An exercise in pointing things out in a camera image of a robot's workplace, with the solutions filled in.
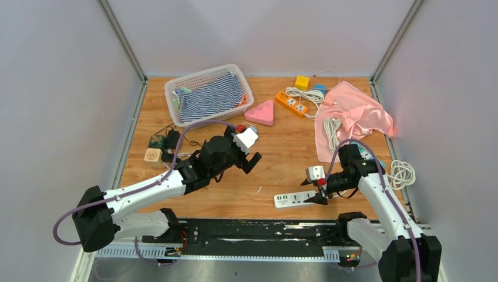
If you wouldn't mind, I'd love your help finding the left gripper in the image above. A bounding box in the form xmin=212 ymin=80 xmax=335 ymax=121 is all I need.
xmin=210 ymin=125 xmax=261 ymax=179

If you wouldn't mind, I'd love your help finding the white power strip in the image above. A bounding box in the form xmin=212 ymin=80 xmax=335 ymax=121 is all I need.
xmin=273 ymin=190 xmax=316 ymax=209

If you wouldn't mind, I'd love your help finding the blue plug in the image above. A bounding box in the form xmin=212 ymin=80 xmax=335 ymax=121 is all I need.
xmin=249 ymin=125 xmax=258 ymax=133

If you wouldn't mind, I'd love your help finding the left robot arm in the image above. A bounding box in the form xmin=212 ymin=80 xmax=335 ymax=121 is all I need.
xmin=72 ymin=129 xmax=261 ymax=253

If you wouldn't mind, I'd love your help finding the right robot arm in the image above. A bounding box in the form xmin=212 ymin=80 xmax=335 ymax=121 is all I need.
xmin=302 ymin=139 xmax=442 ymax=281

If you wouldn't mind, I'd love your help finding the beige wooden cube socket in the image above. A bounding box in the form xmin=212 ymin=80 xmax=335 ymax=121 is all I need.
xmin=144 ymin=147 xmax=164 ymax=169

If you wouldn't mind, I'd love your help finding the green patterned cube socket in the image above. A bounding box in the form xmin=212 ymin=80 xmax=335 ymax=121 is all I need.
xmin=148 ymin=135 xmax=167 ymax=149

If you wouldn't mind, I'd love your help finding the yellow cube socket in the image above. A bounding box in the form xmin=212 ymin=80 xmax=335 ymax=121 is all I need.
xmin=294 ymin=75 xmax=310 ymax=91

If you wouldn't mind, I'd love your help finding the small blue cube socket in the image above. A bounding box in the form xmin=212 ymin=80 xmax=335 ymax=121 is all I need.
xmin=314 ymin=84 xmax=327 ymax=95

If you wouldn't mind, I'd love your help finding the pink triangular power strip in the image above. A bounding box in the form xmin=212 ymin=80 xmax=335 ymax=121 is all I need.
xmin=244 ymin=100 xmax=275 ymax=126

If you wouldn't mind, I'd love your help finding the teal power strip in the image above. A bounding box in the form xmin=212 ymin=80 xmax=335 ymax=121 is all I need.
xmin=352 ymin=142 xmax=386 ymax=169

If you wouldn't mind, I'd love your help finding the orange power strip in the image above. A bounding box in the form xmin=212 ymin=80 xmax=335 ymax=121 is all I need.
xmin=275 ymin=92 xmax=308 ymax=118

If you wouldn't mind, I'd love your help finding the blue white striped cloth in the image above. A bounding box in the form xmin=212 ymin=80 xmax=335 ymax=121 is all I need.
xmin=173 ymin=72 xmax=245 ymax=122

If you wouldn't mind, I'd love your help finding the white plastic basket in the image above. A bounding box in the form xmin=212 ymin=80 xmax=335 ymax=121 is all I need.
xmin=164 ymin=64 xmax=254 ymax=128

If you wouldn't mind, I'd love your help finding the pink cloth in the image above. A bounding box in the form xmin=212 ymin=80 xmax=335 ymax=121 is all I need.
xmin=314 ymin=81 xmax=398 ymax=162

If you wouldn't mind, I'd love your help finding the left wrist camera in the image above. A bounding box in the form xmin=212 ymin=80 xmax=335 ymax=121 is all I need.
xmin=234 ymin=127 xmax=258 ymax=154

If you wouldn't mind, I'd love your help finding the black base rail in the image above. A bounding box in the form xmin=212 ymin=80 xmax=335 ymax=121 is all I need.
xmin=141 ymin=219 xmax=361 ymax=259

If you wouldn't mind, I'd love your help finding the thin black cable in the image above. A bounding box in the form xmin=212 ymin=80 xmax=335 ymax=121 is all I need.
xmin=153 ymin=122 xmax=205 ymax=149

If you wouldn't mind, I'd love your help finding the white coiled cable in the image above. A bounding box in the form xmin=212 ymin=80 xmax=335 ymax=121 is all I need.
xmin=171 ymin=152 xmax=196 ymax=165

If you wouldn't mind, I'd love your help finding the white cable coil on cloth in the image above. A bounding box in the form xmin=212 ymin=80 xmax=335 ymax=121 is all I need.
xmin=322 ymin=117 xmax=343 ymax=153

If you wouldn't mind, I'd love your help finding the white coiled cable right edge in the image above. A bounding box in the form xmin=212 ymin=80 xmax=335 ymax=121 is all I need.
xmin=385 ymin=159 xmax=416 ymax=191

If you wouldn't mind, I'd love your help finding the white cable bundle by orange strip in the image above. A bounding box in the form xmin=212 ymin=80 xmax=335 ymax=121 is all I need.
xmin=285 ymin=86 xmax=326 ymax=120

